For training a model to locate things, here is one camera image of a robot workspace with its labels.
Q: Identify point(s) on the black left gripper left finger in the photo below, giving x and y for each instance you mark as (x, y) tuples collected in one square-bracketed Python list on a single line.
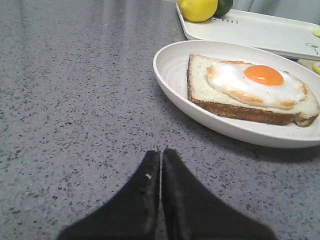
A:
[(131, 214)]

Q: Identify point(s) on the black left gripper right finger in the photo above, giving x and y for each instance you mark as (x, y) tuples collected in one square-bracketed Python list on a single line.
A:
[(192, 212)]

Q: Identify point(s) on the white oval plate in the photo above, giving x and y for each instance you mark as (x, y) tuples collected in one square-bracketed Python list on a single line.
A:
[(170, 65)]

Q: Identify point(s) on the bottom bread slice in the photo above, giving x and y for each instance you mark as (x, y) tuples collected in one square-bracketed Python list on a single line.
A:
[(202, 94)]

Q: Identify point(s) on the white rectangular tray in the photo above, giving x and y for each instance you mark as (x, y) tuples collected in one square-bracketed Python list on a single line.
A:
[(286, 37)]

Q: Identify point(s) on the fried egg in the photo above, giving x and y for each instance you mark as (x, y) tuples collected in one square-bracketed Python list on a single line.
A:
[(256, 85)]

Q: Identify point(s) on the wooden cutting board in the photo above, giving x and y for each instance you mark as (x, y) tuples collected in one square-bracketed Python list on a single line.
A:
[(307, 63)]

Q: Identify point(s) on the lemon slice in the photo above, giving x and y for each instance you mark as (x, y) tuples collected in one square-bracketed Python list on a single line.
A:
[(316, 67)]

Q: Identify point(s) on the yellow lemon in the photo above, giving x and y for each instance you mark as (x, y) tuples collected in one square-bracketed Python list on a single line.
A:
[(197, 10)]

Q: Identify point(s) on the green lime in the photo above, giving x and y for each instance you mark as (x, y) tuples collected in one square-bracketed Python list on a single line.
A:
[(223, 7)]

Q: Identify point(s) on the yellow-green small utensil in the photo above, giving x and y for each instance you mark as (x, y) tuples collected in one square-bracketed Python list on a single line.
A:
[(316, 31)]

